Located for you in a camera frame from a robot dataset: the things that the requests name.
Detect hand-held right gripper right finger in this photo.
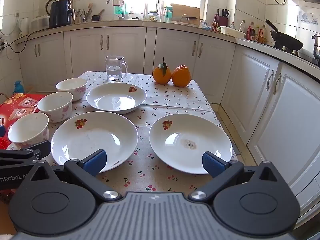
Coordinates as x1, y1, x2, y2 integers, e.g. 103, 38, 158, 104
188, 151, 282, 202

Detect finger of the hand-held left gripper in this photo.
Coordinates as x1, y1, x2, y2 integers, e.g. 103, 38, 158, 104
0, 140, 52, 167

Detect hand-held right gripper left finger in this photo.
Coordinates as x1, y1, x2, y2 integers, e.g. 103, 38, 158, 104
29, 149, 123, 202

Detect white pink floral bowl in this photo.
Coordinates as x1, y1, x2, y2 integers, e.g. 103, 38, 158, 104
8, 113, 50, 151
56, 78, 88, 102
37, 92, 73, 123

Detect white floral plate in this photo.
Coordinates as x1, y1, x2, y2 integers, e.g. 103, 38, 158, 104
86, 82, 147, 115
149, 114, 233, 175
51, 111, 138, 173

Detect red printed box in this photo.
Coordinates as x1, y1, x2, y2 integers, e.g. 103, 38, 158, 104
0, 93, 47, 153

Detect cherry print tablecloth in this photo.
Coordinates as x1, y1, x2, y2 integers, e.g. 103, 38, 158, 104
6, 71, 240, 201

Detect white kitchen cabinets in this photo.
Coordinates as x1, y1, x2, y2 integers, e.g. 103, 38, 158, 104
17, 26, 320, 220

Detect bumpy orange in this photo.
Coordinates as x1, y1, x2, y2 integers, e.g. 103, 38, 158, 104
171, 65, 191, 87

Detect glass mug with water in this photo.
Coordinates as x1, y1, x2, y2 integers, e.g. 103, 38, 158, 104
105, 56, 128, 81

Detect orange with leaf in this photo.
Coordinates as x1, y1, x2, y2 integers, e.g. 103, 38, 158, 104
153, 57, 172, 85

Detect white jug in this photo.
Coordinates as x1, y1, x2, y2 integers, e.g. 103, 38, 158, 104
19, 17, 30, 36

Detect white kitchen appliance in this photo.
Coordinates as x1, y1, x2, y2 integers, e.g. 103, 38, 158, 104
30, 15, 50, 30

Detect white rectangular container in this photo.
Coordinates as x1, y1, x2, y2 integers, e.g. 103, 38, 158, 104
220, 26, 246, 40

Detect yellow oil bottle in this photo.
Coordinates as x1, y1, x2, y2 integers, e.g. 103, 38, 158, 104
258, 25, 267, 43

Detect black air fryer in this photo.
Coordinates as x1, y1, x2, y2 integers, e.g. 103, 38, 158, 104
49, 0, 74, 29

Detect beige kitchen countertop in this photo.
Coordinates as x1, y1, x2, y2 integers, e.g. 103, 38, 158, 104
17, 19, 320, 75

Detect gas stove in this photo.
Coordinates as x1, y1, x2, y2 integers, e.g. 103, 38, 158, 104
272, 44, 320, 67

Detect red knife block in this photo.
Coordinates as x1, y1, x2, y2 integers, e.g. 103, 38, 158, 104
216, 9, 230, 27

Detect black wok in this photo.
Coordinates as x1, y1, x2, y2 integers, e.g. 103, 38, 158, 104
265, 19, 304, 51

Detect utensil holder with utensils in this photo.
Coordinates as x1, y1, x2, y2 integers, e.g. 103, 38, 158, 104
74, 4, 93, 23

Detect dark mortar with pestle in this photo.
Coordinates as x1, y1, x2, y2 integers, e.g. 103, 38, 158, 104
91, 9, 106, 22

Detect wooden cutting board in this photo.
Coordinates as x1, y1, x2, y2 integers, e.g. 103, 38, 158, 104
171, 4, 201, 22

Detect steel pot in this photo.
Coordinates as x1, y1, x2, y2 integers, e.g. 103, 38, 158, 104
311, 34, 320, 61

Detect metal faucet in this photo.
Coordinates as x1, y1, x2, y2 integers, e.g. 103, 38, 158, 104
107, 0, 126, 20

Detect black power cable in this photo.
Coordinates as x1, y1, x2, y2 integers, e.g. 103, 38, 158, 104
0, 29, 50, 54

